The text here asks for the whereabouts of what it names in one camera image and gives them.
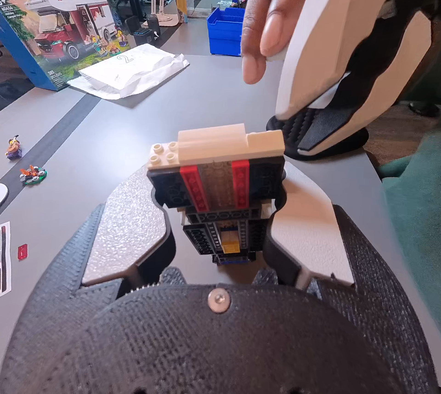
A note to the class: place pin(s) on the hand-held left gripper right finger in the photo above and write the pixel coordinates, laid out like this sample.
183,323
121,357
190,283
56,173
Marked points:
310,235

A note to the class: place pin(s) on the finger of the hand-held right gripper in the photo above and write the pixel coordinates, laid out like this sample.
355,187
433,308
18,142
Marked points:
396,73
327,39

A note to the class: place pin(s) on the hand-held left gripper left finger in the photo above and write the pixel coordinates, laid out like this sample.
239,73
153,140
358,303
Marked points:
127,228

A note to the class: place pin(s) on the red tan brick toy truck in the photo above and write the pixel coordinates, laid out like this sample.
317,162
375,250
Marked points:
220,187

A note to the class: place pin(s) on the grey desk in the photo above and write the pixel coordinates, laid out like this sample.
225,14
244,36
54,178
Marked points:
103,125

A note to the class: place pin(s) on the person's right hand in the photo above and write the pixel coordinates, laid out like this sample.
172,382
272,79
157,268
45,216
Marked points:
262,22

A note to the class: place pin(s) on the blue plastic bin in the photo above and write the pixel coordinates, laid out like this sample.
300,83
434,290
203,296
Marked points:
224,32

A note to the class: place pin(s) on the dark red tile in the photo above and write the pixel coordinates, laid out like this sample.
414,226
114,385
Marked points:
22,251

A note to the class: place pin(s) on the brick campfire on green base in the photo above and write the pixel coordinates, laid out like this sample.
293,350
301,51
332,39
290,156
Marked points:
32,175

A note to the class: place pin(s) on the sticker sheet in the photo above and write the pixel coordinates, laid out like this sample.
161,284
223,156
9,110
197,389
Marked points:
4,256

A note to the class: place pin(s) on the white plastic board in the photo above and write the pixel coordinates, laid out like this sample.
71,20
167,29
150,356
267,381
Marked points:
2,194

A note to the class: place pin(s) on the purple toy minifigure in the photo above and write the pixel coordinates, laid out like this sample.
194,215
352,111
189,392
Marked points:
13,148

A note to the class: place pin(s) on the white paper bag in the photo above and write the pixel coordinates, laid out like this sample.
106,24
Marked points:
137,70

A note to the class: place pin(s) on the blue toy set box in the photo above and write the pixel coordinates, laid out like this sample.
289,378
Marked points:
51,22

